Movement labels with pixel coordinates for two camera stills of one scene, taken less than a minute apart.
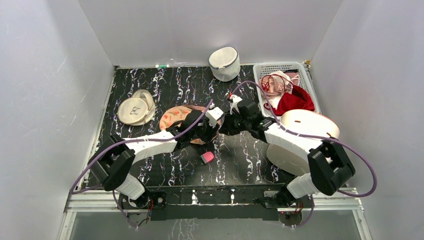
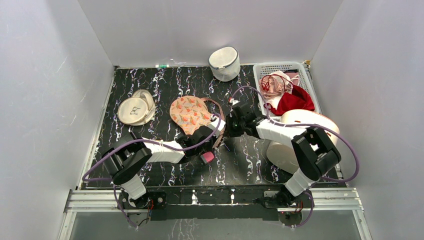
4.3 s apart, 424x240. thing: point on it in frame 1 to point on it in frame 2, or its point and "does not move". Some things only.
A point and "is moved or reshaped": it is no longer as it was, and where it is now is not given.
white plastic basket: (260, 69) does not move
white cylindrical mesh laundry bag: (225, 63) does not move
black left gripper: (211, 131) to (209, 147)
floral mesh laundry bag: (175, 113) is moved or reshaped
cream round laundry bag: (138, 110) does not move
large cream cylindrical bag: (303, 121) does not move
